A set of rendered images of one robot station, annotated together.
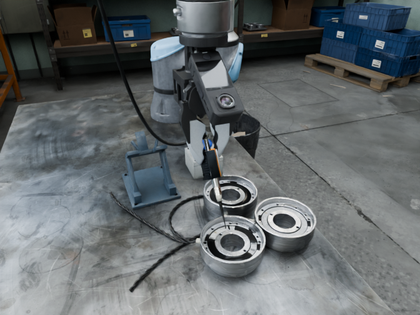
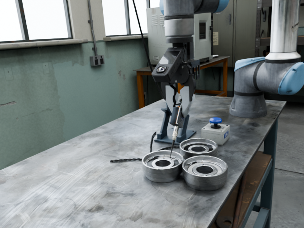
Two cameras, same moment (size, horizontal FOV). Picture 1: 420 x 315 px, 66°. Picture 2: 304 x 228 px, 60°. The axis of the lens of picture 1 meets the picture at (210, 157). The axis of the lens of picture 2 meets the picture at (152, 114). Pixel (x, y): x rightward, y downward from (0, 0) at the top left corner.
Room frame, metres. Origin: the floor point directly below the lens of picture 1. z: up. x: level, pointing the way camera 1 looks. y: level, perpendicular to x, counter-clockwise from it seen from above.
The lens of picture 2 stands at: (0.01, -0.52, 1.14)
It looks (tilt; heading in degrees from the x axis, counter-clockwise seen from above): 17 degrees down; 54
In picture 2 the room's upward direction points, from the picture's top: 4 degrees counter-clockwise
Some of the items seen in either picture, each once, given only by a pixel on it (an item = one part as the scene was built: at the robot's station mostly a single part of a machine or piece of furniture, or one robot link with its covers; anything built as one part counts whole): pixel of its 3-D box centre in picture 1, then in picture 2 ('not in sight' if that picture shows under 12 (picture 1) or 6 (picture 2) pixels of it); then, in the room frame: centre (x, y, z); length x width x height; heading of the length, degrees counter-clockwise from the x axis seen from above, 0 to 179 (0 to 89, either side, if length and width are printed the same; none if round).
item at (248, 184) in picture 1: (230, 198); (198, 151); (0.50, -0.04, 0.82); 0.10 x 0.10 x 0.04
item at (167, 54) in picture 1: (173, 61); (250, 73); (0.97, 0.11, 0.97); 0.13 x 0.12 x 0.14; 87
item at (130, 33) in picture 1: (126, 28); not in sight; (3.98, 0.97, 0.56); 0.52 x 0.38 x 0.22; 107
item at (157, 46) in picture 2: not in sight; (183, 36); (2.25, 1.86, 1.10); 0.62 x 0.61 x 0.65; 20
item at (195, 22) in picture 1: (201, 17); (178, 29); (0.49, 0.01, 1.15); 0.08 x 0.08 x 0.05
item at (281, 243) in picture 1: (283, 224); (204, 173); (0.43, -0.13, 0.82); 0.10 x 0.10 x 0.04
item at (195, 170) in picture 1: (202, 159); (216, 132); (0.65, 0.02, 0.82); 0.08 x 0.07 x 0.05; 20
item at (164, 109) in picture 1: (173, 99); (248, 101); (0.97, 0.11, 0.85); 0.15 x 0.15 x 0.10
